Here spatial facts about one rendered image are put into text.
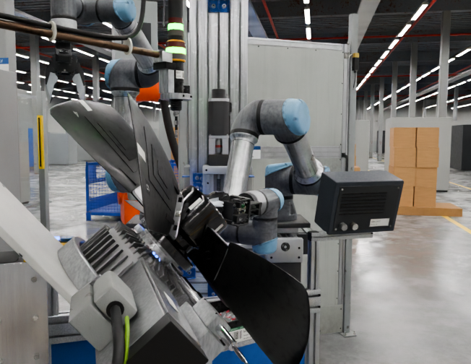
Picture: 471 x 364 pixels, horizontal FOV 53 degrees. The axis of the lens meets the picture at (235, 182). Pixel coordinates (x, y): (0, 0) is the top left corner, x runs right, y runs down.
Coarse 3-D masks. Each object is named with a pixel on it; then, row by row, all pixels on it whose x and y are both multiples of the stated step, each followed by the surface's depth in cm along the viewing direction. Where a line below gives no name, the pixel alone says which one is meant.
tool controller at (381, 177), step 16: (336, 176) 158; (352, 176) 159; (368, 176) 161; (384, 176) 162; (320, 192) 163; (336, 192) 153; (352, 192) 155; (368, 192) 157; (384, 192) 158; (400, 192) 161; (320, 208) 163; (336, 208) 155; (352, 208) 157; (368, 208) 159; (384, 208) 161; (320, 224) 163; (336, 224) 157; (352, 224) 158; (368, 224) 161; (384, 224) 163
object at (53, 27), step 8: (144, 0) 96; (144, 8) 96; (0, 16) 74; (8, 16) 75; (16, 16) 76; (32, 24) 78; (40, 24) 79; (48, 24) 80; (72, 32) 84; (80, 32) 85; (88, 32) 86; (96, 32) 88; (136, 32) 95; (128, 40) 94
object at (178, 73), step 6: (180, 66) 104; (174, 72) 103; (180, 72) 104; (174, 78) 103; (180, 78) 104; (174, 84) 104; (180, 84) 104; (174, 90) 104; (180, 90) 104; (174, 102) 104; (180, 102) 105; (174, 108) 105; (180, 108) 105
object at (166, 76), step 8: (160, 56) 100; (168, 56) 101; (160, 64) 101; (168, 64) 100; (160, 72) 103; (168, 72) 101; (160, 80) 103; (168, 80) 101; (160, 88) 103; (168, 88) 102; (160, 96) 104; (168, 96) 102; (176, 96) 102; (184, 96) 103
